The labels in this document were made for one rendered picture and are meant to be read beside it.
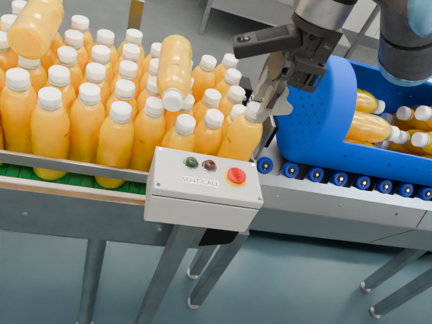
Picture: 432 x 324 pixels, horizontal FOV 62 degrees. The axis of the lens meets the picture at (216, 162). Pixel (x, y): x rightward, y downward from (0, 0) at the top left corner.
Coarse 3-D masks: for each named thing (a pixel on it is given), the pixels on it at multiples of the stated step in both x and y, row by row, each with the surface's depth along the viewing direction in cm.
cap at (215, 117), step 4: (208, 112) 76; (212, 112) 76; (216, 112) 77; (220, 112) 77; (208, 116) 75; (212, 116) 76; (216, 116) 76; (220, 116) 76; (208, 120) 76; (212, 120) 75; (216, 120) 75; (220, 120) 76; (212, 124) 76; (216, 124) 76; (220, 124) 77
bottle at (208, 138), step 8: (200, 128) 78; (208, 128) 77; (216, 128) 77; (200, 136) 78; (208, 136) 77; (216, 136) 78; (200, 144) 78; (208, 144) 78; (216, 144) 79; (200, 152) 80; (208, 152) 80; (216, 152) 82
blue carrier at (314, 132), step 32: (352, 64) 93; (288, 96) 100; (320, 96) 83; (352, 96) 80; (384, 96) 109; (416, 96) 109; (288, 128) 97; (320, 128) 81; (288, 160) 95; (320, 160) 88; (352, 160) 88; (384, 160) 89; (416, 160) 90
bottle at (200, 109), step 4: (200, 100) 84; (196, 104) 84; (200, 104) 83; (204, 104) 82; (208, 104) 81; (196, 108) 83; (200, 108) 82; (204, 108) 82; (208, 108) 82; (212, 108) 82; (216, 108) 83; (196, 112) 83; (200, 112) 82; (204, 112) 82; (196, 116) 83; (200, 116) 82; (204, 116) 82; (196, 120) 83; (200, 120) 83; (196, 124) 84
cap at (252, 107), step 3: (249, 102) 71; (252, 102) 72; (255, 102) 72; (258, 102) 72; (249, 105) 70; (252, 105) 71; (255, 105) 71; (258, 105) 72; (246, 108) 71; (249, 108) 70; (252, 108) 70; (255, 108) 71; (258, 108) 71; (246, 111) 71; (249, 111) 70; (252, 111) 70; (255, 111) 70; (249, 114) 71; (252, 114) 70; (255, 114) 70; (249, 117) 71; (252, 117) 71; (255, 117) 70
